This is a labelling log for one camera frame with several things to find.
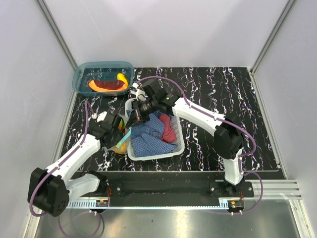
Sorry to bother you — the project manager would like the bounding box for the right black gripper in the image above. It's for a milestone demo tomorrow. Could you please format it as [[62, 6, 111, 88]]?
[[126, 98, 158, 129]]

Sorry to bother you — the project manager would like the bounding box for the clear zip top bag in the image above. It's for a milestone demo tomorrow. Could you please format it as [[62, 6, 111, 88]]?
[[103, 115, 131, 151]]

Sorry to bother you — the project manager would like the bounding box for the fake yellow banana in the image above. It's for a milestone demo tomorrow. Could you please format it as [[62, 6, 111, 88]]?
[[117, 73, 129, 87]]

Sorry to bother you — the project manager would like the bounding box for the fake carrot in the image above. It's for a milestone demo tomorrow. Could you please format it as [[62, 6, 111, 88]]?
[[88, 80, 128, 92]]

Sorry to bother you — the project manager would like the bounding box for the fake yellow lemon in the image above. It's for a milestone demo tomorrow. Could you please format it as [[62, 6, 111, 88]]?
[[113, 143, 127, 154]]

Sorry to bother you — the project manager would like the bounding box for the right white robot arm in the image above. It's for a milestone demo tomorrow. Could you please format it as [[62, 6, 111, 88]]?
[[126, 76, 256, 197]]

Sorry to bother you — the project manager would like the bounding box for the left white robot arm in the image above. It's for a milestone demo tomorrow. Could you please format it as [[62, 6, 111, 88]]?
[[27, 112, 124, 217]]

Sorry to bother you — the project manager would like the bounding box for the blue checkered shirt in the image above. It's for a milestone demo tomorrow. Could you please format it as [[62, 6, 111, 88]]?
[[131, 111, 177, 157]]

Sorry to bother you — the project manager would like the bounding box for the red cloth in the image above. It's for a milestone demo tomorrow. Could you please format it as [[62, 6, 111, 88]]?
[[158, 114, 177, 143]]

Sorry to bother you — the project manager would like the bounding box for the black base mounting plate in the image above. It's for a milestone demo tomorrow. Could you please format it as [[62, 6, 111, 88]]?
[[106, 179, 254, 209]]

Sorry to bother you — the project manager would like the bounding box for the white plastic basket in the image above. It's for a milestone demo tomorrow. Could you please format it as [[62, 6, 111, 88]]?
[[127, 111, 185, 161]]

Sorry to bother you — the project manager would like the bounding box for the blue transparent plastic tub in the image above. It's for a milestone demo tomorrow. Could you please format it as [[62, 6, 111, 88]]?
[[72, 61, 134, 97]]

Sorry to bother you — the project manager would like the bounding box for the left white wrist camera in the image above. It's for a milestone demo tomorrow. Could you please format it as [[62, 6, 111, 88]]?
[[92, 111, 107, 122]]

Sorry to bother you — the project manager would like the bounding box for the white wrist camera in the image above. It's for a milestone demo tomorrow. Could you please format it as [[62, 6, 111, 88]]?
[[92, 111, 107, 122], [130, 83, 147, 102]]

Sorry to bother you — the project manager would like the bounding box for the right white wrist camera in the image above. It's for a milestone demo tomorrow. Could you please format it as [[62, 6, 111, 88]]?
[[130, 83, 147, 102]]

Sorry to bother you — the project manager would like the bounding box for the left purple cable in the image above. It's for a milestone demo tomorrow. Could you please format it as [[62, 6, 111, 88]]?
[[29, 100, 104, 237]]

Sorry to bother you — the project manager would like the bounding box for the purple cable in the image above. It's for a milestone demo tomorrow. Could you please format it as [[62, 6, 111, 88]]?
[[29, 100, 104, 237], [135, 75, 264, 215]]

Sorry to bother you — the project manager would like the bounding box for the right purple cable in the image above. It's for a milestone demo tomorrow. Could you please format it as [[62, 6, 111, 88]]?
[[135, 75, 264, 215]]

